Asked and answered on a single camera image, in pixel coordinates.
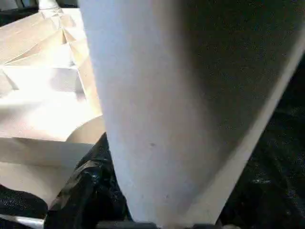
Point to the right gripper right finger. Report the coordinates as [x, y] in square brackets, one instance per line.
[269, 205]

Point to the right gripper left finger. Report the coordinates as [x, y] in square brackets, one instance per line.
[90, 190]

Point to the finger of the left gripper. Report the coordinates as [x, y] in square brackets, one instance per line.
[21, 205]

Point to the white plastic table top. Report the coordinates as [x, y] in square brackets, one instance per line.
[35, 107]

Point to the white plastic table leg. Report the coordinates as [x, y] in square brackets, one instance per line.
[48, 3]
[166, 107]

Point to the black table mat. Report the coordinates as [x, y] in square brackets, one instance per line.
[274, 143]

